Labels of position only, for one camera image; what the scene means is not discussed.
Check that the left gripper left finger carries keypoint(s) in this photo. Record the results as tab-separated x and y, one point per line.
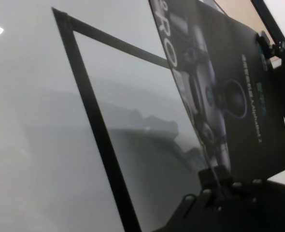
207	178

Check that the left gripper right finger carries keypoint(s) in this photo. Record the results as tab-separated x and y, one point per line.
225	184

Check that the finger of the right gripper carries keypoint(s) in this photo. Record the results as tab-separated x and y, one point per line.
265	44

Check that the black robot poster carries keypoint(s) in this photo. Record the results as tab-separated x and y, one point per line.
241	96

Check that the short black tape strip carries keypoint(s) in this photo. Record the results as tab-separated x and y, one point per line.
96	120

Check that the long black tape strip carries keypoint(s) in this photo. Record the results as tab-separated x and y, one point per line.
120	43

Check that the black metal table frame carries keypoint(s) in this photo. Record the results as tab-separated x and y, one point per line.
268	19

